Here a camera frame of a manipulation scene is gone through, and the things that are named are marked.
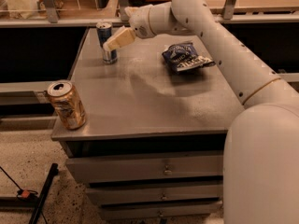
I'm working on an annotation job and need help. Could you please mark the grey metal railing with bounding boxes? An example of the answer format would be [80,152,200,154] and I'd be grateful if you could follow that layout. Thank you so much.
[0,0,299,27]

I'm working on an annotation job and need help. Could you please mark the black cable with orange clip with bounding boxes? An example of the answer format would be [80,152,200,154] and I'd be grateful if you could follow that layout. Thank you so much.
[0,165,50,224]

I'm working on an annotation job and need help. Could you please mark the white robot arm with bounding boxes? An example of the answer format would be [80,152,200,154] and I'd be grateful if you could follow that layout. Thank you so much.
[104,0,299,224]

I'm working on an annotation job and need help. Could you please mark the blue silver redbull can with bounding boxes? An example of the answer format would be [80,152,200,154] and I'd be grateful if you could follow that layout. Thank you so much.
[96,21,118,64]

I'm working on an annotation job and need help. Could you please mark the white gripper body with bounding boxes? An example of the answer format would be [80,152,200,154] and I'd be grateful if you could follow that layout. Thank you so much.
[129,5,155,38]

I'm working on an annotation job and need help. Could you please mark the grey drawer cabinet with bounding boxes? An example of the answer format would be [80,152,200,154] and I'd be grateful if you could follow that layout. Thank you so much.
[52,29,243,220]

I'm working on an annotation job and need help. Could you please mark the gold beverage can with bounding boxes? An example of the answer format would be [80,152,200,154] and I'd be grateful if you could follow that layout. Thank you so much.
[47,80,86,130]

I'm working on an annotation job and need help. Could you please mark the black tripod leg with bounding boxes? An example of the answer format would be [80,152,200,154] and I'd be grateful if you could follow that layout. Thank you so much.
[28,163,58,224]

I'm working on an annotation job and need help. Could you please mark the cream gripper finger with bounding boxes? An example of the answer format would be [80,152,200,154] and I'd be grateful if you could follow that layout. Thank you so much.
[124,7,138,17]
[103,26,135,51]

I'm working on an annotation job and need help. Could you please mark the blue crumpled chip bag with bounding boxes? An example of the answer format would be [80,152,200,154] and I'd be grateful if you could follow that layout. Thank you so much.
[162,41,215,73]

